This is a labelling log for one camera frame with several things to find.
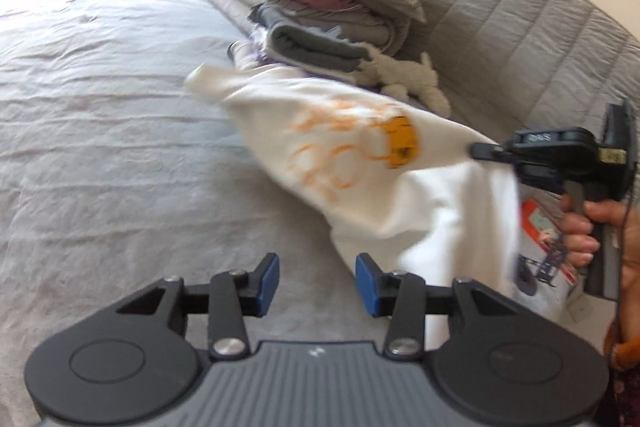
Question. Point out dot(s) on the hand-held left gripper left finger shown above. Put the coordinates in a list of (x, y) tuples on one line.
[(266, 287)]

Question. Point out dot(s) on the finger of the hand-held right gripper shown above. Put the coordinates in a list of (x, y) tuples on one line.
[(487, 152)]

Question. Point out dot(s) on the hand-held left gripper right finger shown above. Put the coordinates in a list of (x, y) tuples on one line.
[(366, 287)]

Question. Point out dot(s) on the white t-shirt orange print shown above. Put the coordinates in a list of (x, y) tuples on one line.
[(440, 207)]

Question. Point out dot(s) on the person's right hand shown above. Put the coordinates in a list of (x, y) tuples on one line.
[(580, 242)]

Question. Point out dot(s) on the white picture-printed cloth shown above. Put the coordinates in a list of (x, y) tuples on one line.
[(542, 252)]

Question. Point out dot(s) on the white plush toy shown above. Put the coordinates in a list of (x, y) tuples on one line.
[(405, 74)]

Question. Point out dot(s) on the grey quilted headboard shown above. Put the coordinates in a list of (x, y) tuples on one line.
[(525, 7)]

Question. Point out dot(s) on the grey folded towel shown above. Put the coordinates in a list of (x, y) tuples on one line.
[(315, 47)]

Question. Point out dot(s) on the dark floral clothing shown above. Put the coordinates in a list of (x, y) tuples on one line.
[(625, 392)]

